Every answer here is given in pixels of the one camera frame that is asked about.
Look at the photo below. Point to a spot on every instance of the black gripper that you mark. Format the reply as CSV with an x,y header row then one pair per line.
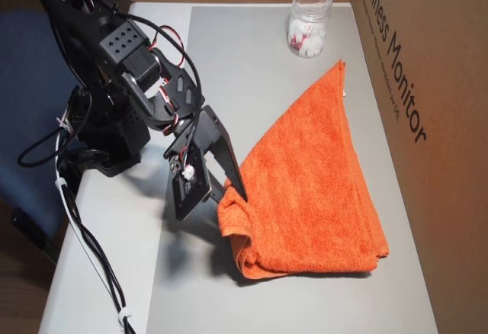
x,y
216,133

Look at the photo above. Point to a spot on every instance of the orange terry towel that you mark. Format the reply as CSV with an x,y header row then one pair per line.
x,y
305,177

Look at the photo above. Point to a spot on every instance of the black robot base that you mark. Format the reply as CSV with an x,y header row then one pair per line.
x,y
122,147

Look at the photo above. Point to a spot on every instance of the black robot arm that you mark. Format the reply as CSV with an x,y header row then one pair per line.
x,y
122,44

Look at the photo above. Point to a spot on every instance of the grey table mat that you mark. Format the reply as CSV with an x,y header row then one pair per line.
x,y
248,44

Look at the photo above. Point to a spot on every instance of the red white paper label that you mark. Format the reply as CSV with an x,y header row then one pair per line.
x,y
297,42

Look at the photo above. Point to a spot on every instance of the clear plastic jar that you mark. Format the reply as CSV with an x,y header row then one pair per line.
x,y
309,6

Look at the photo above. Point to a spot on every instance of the blue chair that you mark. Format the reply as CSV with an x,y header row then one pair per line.
x,y
23,82

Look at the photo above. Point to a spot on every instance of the brown cardboard monitor box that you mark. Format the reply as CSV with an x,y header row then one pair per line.
x,y
438,82

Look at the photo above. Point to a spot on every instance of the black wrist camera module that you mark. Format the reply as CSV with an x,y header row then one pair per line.
x,y
190,193

